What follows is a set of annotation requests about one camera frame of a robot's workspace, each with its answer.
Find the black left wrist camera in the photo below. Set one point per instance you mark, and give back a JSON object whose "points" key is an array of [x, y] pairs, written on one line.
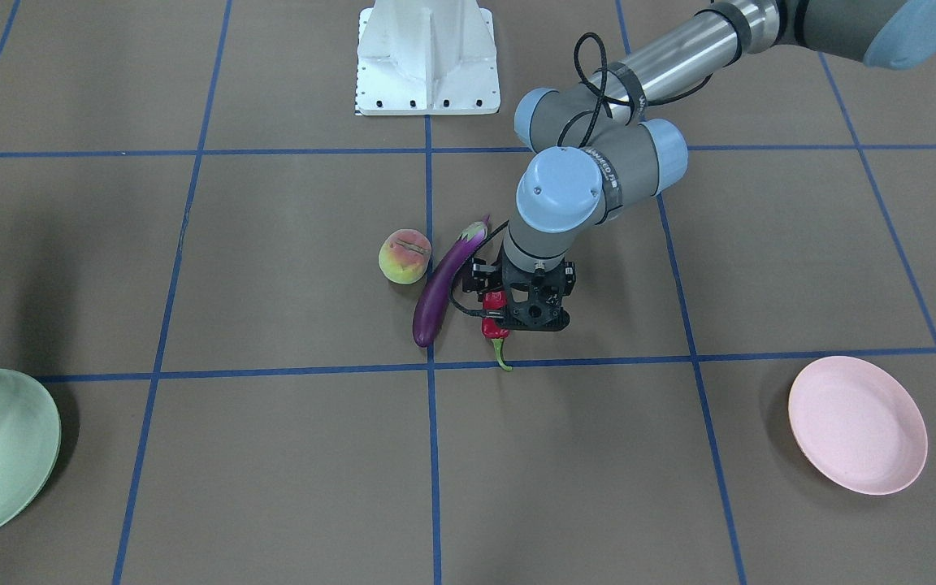
{"points": [[481, 277]]}

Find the red chili pepper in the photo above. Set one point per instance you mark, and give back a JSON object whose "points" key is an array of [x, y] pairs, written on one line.
{"points": [[491, 329]]}

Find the yellow pink peach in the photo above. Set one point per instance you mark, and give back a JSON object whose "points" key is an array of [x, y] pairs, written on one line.
{"points": [[404, 256]]}

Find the purple eggplant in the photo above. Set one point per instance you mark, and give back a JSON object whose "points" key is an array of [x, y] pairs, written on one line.
{"points": [[432, 303]]}

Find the pink plate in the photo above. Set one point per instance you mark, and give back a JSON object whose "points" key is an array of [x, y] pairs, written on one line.
{"points": [[858, 426]]}

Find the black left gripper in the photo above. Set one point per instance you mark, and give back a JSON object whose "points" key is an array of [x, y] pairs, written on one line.
{"points": [[482, 276]]}

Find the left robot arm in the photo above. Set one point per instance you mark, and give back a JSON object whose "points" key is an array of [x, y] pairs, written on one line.
{"points": [[595, 154]]}

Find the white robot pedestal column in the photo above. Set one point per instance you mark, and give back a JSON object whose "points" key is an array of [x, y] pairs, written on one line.
{"points": [[417, 58]]}

